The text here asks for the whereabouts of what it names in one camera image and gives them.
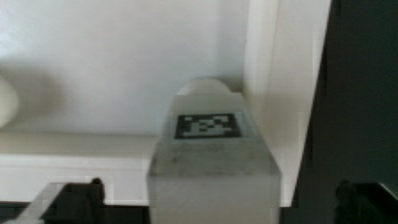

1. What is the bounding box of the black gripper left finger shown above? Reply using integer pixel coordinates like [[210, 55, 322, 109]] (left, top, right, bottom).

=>
[[20, 178, 107, 224]]

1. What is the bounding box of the white square tabletop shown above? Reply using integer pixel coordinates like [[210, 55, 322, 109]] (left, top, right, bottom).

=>
[[0, 0, 331, 205]]

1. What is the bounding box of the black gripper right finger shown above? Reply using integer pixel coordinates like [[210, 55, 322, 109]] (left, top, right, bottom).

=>
[[335, 180, 398, 224]]

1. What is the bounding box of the white table leg with tag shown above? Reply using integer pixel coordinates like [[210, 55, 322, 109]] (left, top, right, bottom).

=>
[[144, 92, 283, 224]]

